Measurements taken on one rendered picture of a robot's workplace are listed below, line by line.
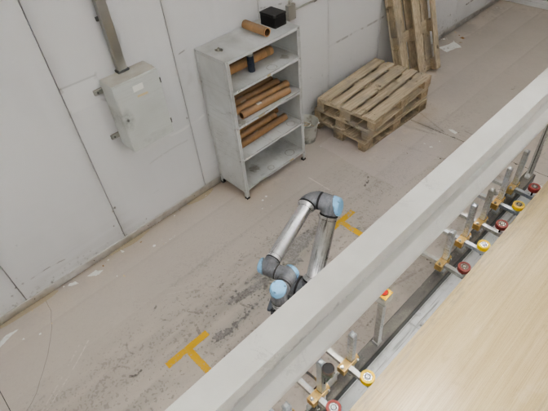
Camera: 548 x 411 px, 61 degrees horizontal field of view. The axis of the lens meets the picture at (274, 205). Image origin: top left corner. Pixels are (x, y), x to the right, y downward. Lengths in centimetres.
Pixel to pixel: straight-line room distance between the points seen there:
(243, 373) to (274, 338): 9
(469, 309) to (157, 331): 242
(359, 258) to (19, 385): 354
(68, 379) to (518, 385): 311
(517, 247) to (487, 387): 104
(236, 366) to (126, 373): 303
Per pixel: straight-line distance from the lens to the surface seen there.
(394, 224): 118
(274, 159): 514
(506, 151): 162
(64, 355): 426
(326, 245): 291
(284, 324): 100
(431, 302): 333
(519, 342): 298
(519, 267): 331
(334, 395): 285
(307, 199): 284
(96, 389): 399
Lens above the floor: 331
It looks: 44 degrees down
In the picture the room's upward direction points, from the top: 6 degrees counter-clockwise
